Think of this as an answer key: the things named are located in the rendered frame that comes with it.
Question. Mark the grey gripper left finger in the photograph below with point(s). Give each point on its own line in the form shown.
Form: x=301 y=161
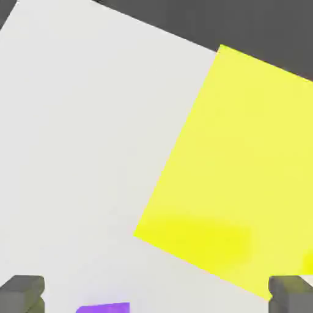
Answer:
x=19 y=293

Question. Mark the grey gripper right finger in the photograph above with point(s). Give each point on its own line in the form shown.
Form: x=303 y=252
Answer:
x=291 y=296

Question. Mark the small purple cube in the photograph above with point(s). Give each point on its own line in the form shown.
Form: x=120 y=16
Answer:
x=104 y=308

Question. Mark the large yellow box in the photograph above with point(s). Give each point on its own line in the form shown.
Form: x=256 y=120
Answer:
x=232 y=159

